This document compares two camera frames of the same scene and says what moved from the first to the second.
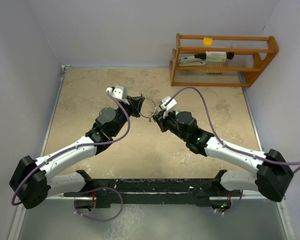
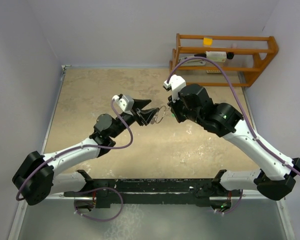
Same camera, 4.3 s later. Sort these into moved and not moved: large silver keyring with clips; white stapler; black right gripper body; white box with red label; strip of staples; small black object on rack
Moved: black right gripper body; large silver keyring with clips
Not moved: strip of staples; white box with red label; small black object on rack; white stapler
